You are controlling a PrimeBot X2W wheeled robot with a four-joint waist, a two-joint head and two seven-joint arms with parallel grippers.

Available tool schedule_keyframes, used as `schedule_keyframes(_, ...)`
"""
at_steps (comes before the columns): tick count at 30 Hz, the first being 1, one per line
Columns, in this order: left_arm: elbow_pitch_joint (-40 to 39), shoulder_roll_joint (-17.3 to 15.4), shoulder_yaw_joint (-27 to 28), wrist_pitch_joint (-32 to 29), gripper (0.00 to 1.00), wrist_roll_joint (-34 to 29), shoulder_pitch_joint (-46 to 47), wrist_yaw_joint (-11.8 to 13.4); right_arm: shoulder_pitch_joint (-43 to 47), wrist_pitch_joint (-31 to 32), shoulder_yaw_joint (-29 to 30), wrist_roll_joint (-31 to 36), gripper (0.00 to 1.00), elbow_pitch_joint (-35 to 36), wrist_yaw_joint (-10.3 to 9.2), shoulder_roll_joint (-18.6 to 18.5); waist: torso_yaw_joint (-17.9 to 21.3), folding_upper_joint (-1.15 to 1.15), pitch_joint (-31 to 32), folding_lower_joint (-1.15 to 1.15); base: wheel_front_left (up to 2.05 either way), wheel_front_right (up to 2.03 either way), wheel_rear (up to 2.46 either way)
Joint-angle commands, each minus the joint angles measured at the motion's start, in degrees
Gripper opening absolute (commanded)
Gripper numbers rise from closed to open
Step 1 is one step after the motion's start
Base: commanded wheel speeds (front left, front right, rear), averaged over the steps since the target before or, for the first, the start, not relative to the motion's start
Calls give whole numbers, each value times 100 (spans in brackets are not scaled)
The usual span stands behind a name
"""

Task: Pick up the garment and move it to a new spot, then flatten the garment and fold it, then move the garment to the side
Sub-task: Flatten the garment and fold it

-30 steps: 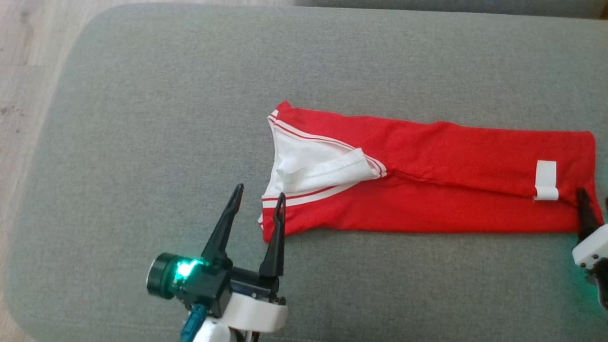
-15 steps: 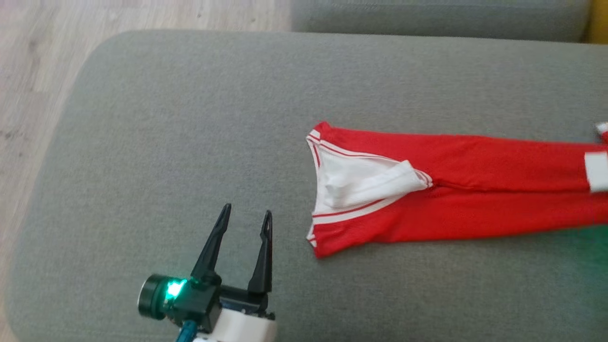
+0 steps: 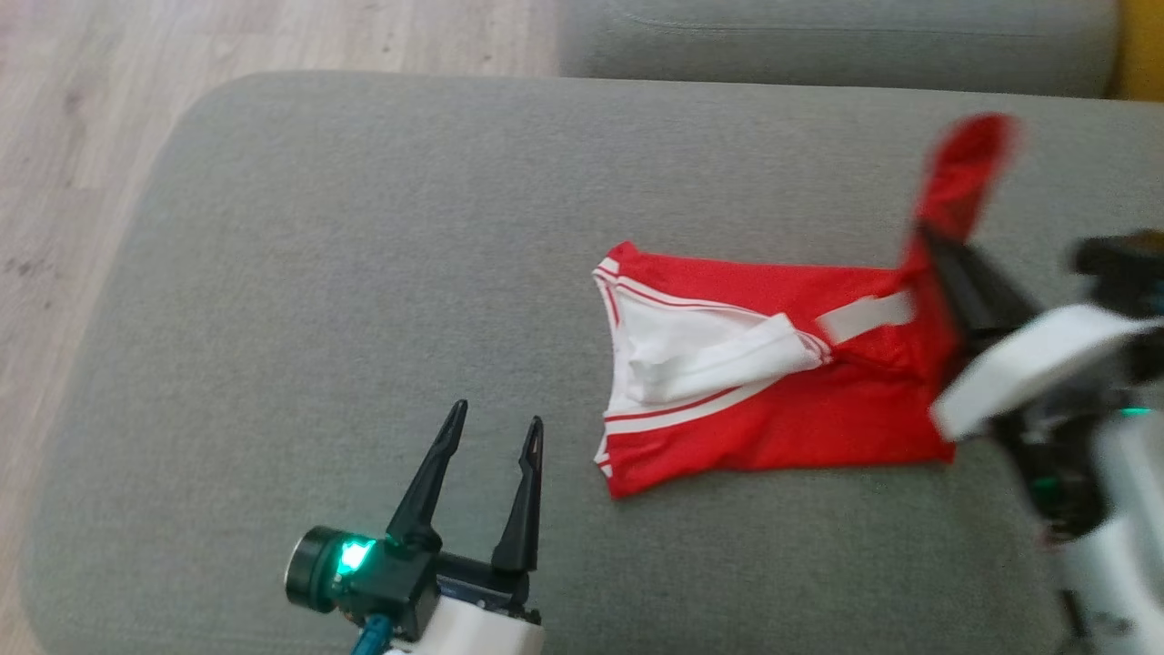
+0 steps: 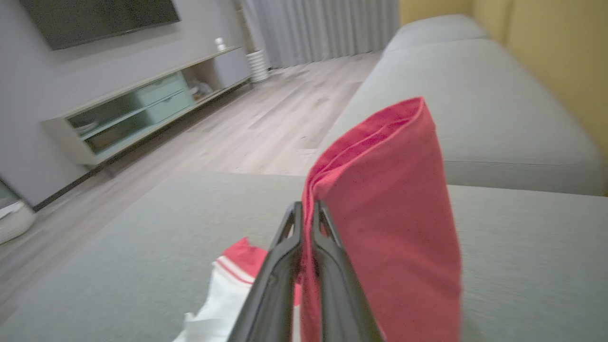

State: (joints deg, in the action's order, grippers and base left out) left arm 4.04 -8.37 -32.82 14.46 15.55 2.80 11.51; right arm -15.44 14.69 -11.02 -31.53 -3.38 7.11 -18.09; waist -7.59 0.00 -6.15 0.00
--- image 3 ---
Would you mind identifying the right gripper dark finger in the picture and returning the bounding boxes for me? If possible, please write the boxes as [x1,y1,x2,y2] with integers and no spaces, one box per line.
[912,235,1001,363]
[918,224,1039,335]

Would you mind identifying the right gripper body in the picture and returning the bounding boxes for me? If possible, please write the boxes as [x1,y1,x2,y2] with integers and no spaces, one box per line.
[932,305,1164,545]

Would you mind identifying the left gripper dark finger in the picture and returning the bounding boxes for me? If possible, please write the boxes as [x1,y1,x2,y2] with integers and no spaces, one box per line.
[386,399,469,552]
[492,416,545,571]

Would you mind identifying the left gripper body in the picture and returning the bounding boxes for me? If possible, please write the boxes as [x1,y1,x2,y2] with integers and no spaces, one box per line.
[338,535,547,655]

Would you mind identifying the red white basketball jersey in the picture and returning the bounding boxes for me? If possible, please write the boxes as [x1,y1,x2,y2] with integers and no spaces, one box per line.
[591,112,1019,499]

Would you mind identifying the large grey sofa chaise cushion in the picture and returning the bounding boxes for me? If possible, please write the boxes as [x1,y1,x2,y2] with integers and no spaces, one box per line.
[20,71,1164,655]

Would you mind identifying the yellow sofa backrest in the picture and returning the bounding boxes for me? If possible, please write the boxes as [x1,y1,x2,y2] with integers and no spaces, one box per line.
[1114,0,1164,101]

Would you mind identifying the grey sofa seat cushion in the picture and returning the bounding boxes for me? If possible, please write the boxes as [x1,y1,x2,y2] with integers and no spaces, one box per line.
[557,0,1121,101]

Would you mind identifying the blue left gripper cable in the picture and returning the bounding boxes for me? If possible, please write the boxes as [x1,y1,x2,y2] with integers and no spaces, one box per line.
[350,614,394,655]

